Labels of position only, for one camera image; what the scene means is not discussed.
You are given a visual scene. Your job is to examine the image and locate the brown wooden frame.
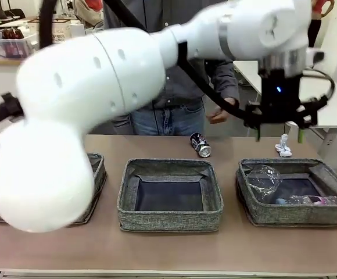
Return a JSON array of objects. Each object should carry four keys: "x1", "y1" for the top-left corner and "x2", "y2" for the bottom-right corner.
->
[{"x1": 28, "y1": 17, "x2": 72, "y2": 26}]

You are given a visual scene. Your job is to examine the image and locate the mannequin with red top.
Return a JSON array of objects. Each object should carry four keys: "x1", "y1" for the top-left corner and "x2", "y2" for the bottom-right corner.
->
[{"x1": 307, "y1": 0, "x2": 334, "y2": 49}]

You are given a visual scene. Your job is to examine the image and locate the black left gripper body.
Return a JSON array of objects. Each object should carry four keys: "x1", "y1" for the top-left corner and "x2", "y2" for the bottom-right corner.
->
[{"x1": 257, "y1": 72, "x2": 303, "y2": 123}]

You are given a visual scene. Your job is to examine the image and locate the clear plastic cup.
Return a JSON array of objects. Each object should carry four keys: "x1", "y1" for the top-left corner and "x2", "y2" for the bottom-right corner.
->
[{"x1": 248, "y1": 164, "x2": 283, "y2": 202}]

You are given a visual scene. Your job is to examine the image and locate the clear plastic water bottle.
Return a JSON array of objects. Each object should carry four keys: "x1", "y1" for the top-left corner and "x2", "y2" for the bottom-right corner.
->
[{"x1": 274, "y1": 195, "x2": 337, "y2": 206}]

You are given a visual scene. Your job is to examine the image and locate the clear plastic storage box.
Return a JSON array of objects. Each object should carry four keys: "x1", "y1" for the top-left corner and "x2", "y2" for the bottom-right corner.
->
[{"x1": 0, "y1": 31, "x2": 39, "y2": 60}]

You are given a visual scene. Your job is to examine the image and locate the grey fabric basket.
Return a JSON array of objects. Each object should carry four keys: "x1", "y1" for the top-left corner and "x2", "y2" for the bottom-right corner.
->
[
  {"x1": 235, "y1": 158, "x2": 337, "y2": 228},
  {"x1": 0, "y1": 153, "x2": 107, "y2": 226},
  {"x1": 117, "y1": 158, "x2": 224, "y2": 233}
]

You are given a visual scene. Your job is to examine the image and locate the white tissue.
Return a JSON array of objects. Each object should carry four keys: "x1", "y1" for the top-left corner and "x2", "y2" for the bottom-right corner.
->
[{"x1": 275, "y1": 134, "x2": 293, "y2": 158}]

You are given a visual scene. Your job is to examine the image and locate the dark blue soda can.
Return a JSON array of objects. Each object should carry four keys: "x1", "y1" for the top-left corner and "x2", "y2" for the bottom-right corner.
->
[{"x1": 189, "y1": 132, "x2": 212, "y2": 159}]

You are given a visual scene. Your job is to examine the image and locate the person's left hand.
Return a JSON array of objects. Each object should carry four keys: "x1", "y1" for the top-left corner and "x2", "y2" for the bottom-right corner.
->
[{"x1": 207, "y1": 97, "x2": 239, "y2": 125}]

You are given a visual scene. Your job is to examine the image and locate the thin black hanging cord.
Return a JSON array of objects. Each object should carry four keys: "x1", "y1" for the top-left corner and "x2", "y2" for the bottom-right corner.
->
[{"x1": 160, "y1": 108, "x2": 169, "y2": 136}]

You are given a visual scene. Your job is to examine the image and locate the person's left forearm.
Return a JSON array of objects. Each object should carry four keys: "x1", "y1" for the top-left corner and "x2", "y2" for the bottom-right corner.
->
[{"x1": 211, "y1": 60, "x2": 241, "y2": 102}]

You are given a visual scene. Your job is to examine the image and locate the person in grey shirt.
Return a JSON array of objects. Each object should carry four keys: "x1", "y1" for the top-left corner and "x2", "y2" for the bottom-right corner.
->
[{"x1": 103, "y1": 0, "x2": 241, "y2": 136}]

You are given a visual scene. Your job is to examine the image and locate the dark brown glass bottles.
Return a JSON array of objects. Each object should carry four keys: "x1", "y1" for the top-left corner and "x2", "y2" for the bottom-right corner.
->
[{"x1": 2, "y1": 28, "x2": 26, "y2": 40}]

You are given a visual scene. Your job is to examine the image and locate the aluminium table frame rail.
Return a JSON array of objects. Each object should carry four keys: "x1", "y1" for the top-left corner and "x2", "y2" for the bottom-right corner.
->
[{"x1": 0, "y1": 269, "x2": 337, "y2": 279}]

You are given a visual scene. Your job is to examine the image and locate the background person in beige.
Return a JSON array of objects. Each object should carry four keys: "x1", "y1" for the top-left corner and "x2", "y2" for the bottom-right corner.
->
[{"x1": 78, "y1": 0, "x2": 105, "y2": 28}]

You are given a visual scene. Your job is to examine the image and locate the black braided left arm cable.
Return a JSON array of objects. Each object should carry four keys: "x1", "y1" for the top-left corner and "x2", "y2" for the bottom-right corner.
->
[{"x1": 0, "y1": 0, "x2": 336, "y2": 130}]

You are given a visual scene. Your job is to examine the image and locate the white slotted crate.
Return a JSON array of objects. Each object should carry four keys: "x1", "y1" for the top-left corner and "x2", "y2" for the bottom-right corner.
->
[{"x1": 51, "y1": 25, "x2": 72, "y2": 44}]

